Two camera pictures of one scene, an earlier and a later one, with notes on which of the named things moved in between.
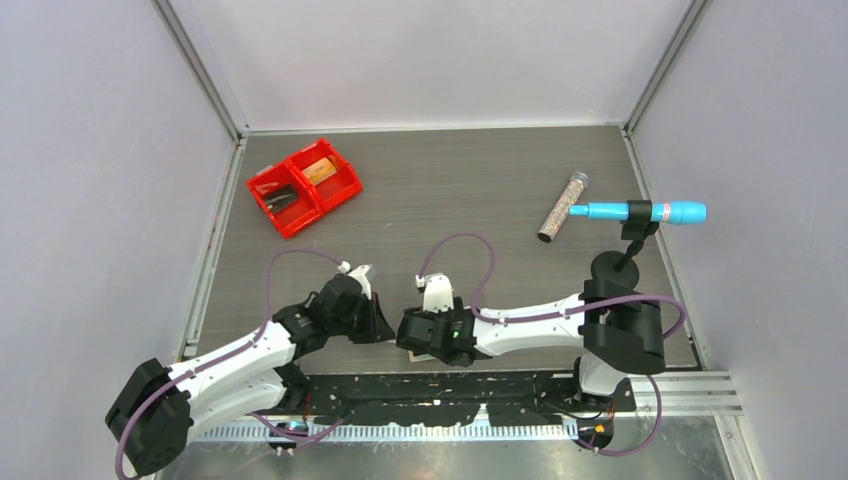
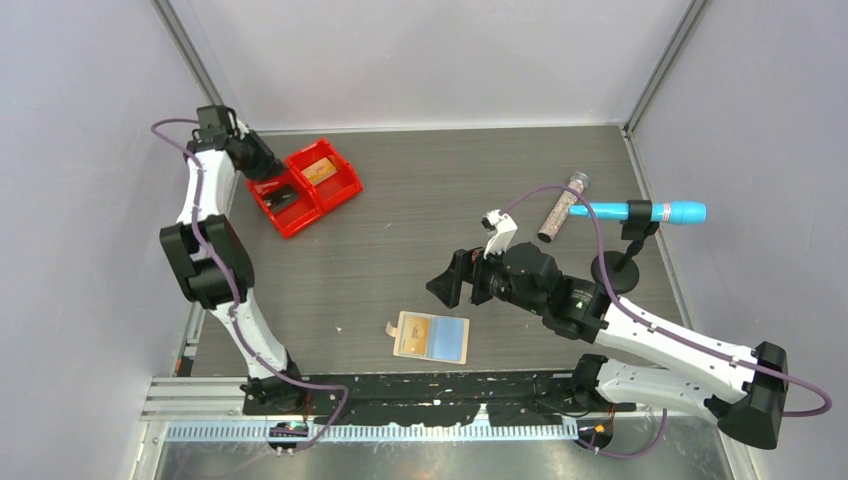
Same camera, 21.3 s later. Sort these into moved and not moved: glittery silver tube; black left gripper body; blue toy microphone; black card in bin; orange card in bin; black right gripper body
Moved: black left gripper body; black right gripper body
Not moved: glittery silver tube; black card in bin; orange card in bin; blue toy microphone
